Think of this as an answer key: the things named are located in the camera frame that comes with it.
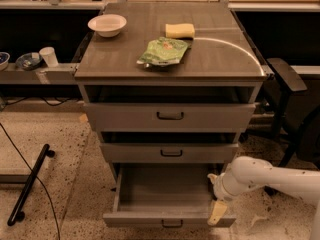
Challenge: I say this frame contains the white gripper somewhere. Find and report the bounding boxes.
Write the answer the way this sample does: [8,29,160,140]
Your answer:
[207,173,237,226]

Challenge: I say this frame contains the grey bottom drawer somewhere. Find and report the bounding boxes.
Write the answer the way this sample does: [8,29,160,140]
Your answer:
[102,163,237,229]

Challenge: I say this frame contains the grey drawer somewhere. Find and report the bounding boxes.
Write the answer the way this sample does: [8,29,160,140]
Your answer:
[102,163,237,229]
[100,143,238,163]
[84,103,255,133]

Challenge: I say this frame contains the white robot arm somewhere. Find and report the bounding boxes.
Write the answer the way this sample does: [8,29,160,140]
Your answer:
[207,156,320,240]

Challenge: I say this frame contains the grey middle drawer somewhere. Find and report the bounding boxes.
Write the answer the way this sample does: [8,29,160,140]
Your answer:
[100,143,238,163]

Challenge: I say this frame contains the grey drawer cabinet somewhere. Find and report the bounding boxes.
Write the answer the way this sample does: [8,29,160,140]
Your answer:
[73,1,268,185]

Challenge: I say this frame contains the grey top drawer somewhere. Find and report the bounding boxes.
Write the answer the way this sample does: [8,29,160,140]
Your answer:
[84,103,255,133]

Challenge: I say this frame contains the black office chair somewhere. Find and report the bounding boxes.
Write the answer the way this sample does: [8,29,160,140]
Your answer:
[239,57,320,197]

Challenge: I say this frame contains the green snack bag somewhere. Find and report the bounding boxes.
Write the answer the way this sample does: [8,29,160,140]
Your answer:
[137,37,190,67]

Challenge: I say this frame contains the yellow sponge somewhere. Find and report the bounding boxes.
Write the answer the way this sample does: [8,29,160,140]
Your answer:
[165,23,195,38]

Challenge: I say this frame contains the white bowl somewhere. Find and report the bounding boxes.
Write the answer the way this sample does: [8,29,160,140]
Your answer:
[88,14,127,37]

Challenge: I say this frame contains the white paper cup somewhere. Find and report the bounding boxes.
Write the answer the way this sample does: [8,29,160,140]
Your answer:
[39,47,59,67]

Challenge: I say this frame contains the blue rimmed bowl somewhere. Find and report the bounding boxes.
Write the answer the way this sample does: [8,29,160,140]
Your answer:
[0,52,10,71]

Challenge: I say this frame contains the black floor cable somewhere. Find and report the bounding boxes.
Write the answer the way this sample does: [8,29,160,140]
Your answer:
[0,122,62,240]

